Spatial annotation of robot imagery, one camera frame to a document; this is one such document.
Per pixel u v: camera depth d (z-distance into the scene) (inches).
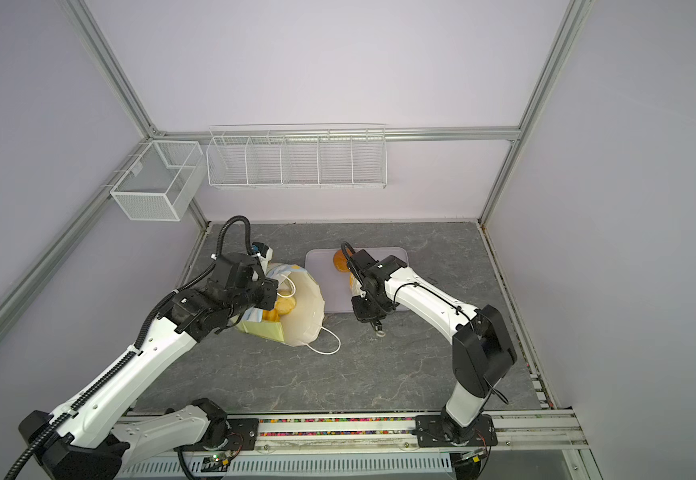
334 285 40.7
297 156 39.0
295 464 27.9
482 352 17.5
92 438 15.5
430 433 29.0
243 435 28.9
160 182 37.9
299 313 36.0
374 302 28.4
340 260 41.8
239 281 21.5
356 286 27.2
